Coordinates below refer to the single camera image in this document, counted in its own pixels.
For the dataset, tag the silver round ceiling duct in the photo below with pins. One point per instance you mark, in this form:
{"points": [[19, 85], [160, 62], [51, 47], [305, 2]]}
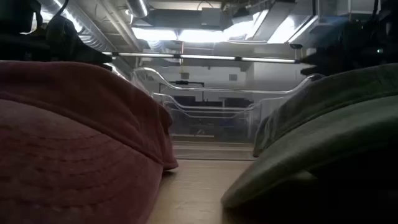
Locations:
{"points": [[138, 7]]}

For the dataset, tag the long white light bar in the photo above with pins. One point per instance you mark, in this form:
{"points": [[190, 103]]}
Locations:
{"points": [[205, 57]]}

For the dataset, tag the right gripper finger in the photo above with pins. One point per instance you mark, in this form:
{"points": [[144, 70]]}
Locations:
{"points": [[323, 59], [314, 71]]}

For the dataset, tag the clear plastic bin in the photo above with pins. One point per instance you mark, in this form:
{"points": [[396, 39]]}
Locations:
{"points": [[230, 90], [211, 108]]}

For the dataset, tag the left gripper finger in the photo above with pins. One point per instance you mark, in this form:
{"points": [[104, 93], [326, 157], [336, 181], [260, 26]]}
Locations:
{"points": [[94, 57]]}

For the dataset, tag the olive green cap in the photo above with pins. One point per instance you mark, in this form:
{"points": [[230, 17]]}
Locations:
{"points": [[326, 133]]}

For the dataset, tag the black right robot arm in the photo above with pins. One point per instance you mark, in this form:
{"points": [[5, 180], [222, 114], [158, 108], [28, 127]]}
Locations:
{"points": [[388, 12]]}

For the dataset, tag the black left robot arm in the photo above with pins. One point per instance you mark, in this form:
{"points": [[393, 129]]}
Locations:
{"points": [[18, 43]]}

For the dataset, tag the dark red cap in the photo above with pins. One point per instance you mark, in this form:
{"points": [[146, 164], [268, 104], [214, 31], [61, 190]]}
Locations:
{"points": [[77, 140]]}

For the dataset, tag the silver corrugated ceiling duct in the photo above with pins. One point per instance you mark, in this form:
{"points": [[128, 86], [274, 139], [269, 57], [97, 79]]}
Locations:
{"points": [[90, 34]]}

